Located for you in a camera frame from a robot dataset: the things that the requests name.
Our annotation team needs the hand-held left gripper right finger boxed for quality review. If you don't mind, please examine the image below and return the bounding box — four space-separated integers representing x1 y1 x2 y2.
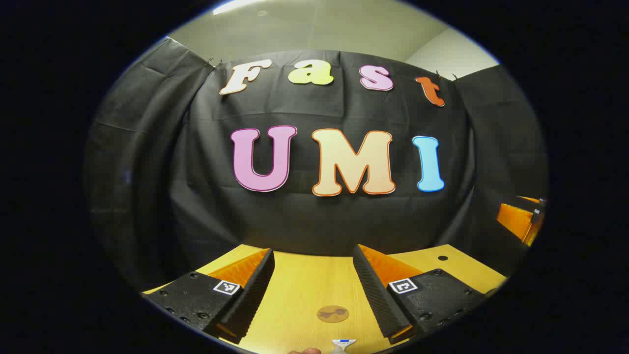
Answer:
352 244 493 345

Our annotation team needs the wooden desktop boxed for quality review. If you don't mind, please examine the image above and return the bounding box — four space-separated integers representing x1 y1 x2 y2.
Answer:
143 243 508 354

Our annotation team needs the black backdrop cloth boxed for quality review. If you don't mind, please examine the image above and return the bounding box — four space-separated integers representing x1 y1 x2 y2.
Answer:
84 37 549 291

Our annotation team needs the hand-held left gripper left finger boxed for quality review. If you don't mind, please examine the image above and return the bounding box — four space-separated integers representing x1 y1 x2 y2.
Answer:
143 247 275 344

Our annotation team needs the round wooden coaster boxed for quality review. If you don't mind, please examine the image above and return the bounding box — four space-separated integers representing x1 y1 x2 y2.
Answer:
316 305 350 324

